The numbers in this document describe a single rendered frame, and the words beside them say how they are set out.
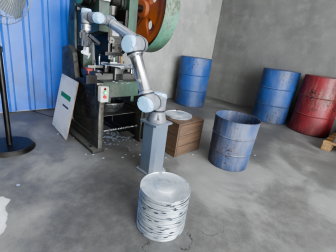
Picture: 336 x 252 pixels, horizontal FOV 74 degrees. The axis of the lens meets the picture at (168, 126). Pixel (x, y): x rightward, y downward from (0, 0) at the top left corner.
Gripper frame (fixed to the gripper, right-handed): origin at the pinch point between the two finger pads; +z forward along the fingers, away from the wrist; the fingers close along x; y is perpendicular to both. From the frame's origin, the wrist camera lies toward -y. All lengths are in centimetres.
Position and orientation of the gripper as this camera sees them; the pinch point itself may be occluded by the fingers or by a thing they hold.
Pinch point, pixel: (88, 57)
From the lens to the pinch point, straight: 201.0
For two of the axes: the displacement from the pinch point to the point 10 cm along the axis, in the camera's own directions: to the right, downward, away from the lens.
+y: -7.2, 1.5, -6.8
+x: 6.9, 3.3, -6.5
